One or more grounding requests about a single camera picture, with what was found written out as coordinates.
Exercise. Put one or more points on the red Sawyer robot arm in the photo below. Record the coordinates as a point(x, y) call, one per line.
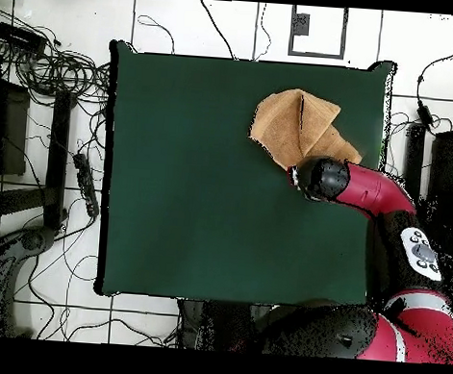
point(376, 189)

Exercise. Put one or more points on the orange-tan terry towel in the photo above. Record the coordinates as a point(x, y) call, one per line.
point(280, 129)

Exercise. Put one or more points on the black metal stand frame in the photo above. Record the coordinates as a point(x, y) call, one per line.
point(452, 160)
point(58, 156)

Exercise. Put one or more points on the grey floor outlet box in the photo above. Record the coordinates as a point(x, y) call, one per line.
point(301, 24)

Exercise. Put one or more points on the dark green table cloth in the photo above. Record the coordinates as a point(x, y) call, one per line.
point(167, 152)

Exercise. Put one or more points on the black power strip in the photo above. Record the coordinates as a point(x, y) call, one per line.
point(86, 183)

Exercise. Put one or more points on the black electronics box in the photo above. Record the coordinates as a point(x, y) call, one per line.
point(19, 37)

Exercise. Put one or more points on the grey floor hatch frame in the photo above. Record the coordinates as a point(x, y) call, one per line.
point(316, 55)

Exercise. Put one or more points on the grey wheeled base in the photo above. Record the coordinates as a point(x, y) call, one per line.
point(33, 241)

